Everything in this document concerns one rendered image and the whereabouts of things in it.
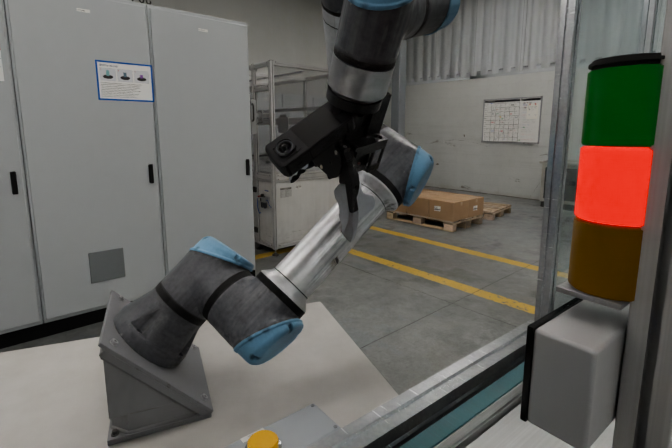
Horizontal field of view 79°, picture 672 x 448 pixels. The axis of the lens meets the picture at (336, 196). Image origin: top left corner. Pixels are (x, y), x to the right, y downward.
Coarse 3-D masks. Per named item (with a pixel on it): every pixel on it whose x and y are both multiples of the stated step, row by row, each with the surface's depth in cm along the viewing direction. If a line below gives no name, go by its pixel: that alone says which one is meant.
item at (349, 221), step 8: (344, 184) 54; (360, 184) 57; (336, 192) 56; (344, 192) 54; (360, 192) 57; (336, 200) 56; (344, 200) 55; (360, 200) 57; (368, 200) 58; (344, 208) 55; (360, 208) 57; (368, 208) 58; (344, 216) 56; (352, 216) 55; (360, 216) 57; (344, 224) 56; (352, 224) 56; (344, 232) 57; (352, 232) 57; (352, 240) 58
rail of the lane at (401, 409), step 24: (504, 336) 82; (480, 360) 74; (504, 360) 74; (432, 384) 66; (456, 384) 66; (480, 384) 71; (384, 408) 61; (408, 408) 61; (432, 408) 62; (336, 432) 56; (360, 432) 56; (384, 432) 56; (408, 432) 60
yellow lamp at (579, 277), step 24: (576, 216) 29; (576, 240) 28; (600, 240) 27; (624, 240) 26; (576, 264) 28; (600, 264) 27; (624, 264) 26; (576, 288) 29; (600, 288) 27; (624, 288) 26
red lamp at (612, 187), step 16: (592, 160) 27; (608, 160) 26; (624, 160) 25; (640, 160) 25; (592, 176) 27; (608, 176) 26; (624, 176) 25; (640, 176) 25; (576, 192) 29; (592, 192) 27; (608, 192) 26; (624, 192) 25; (640, 192) 25; (576, 208) 28; (592, 208) 27; (608, 208) 26; (624, 208) 26; (640, 208) 25; (624, 224) 26; (640, 224) 25
